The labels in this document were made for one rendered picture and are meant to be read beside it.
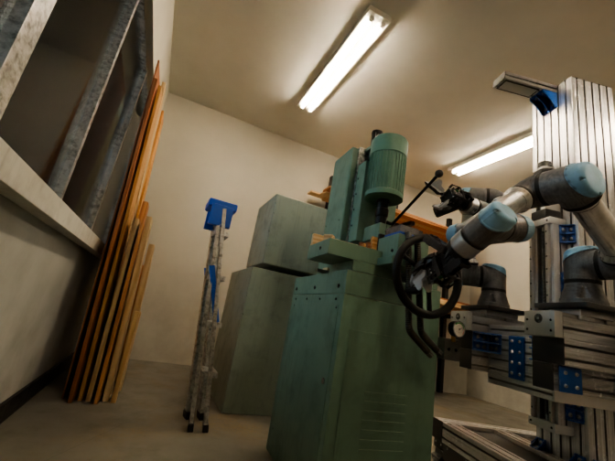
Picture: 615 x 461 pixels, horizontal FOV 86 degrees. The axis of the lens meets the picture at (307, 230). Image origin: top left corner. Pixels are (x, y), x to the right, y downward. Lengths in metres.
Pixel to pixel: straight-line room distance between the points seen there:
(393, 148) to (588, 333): 1.01
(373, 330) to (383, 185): 0.63
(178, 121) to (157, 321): 2.09
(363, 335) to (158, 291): 2.60
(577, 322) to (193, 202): 3.22
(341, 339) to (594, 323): 0.90
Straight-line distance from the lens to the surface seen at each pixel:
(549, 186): 1.33
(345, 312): 1.24
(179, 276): 3.58
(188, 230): 3.64
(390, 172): 1.56
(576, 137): 2.14
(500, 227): 0.91
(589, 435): 1.86
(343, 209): 1.69
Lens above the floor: 0.59
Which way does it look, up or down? 15 degrees up
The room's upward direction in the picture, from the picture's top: 10 degrees clockwise
